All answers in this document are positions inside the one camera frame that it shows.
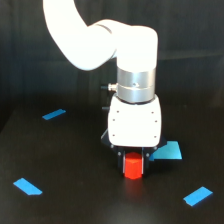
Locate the red hexagonal block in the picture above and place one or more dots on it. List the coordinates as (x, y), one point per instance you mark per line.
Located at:
(133, 166)

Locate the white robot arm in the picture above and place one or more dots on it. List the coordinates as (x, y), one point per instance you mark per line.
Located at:
(134, 48)

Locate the blue tape strip near left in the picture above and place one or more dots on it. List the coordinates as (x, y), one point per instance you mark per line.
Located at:
(27, 187)

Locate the blue tape strip near right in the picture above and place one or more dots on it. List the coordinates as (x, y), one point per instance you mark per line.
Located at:
(197, 196)

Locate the blue tape strip far left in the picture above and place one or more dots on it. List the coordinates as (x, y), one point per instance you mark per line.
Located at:
(53, 114)

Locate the blue tape strip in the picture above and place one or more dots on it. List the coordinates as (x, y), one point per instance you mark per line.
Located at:
(197, 196)
(53, 114)
(27, 187)

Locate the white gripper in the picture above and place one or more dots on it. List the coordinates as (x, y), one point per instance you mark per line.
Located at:
(136, 126)

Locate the folded blue paper sheet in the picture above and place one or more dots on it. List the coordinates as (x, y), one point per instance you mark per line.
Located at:
(170, 151)

